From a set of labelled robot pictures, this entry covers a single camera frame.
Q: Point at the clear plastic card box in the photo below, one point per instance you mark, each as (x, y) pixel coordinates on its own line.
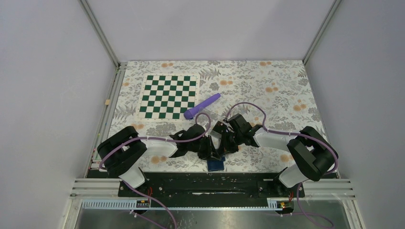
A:
(212, 122)

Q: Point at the purple cylindrical tube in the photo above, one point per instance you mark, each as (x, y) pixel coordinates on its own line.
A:
(192, 112)

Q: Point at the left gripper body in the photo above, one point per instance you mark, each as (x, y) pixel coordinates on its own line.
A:
(205, 151)

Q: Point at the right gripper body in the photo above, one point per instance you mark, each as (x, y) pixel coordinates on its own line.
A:
(230, 141)

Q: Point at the blue leather card holder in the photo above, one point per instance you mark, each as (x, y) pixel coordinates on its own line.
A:
(216, 165)

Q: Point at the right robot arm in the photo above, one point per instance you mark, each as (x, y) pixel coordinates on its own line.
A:
(312, 154)

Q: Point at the floral tablecloth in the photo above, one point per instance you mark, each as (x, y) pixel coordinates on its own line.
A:
(275, 93)

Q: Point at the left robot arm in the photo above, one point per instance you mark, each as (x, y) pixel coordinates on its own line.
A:
(119, 154)

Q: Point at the green white chessboard mat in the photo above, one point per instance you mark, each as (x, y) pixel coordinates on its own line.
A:
(166, 97)

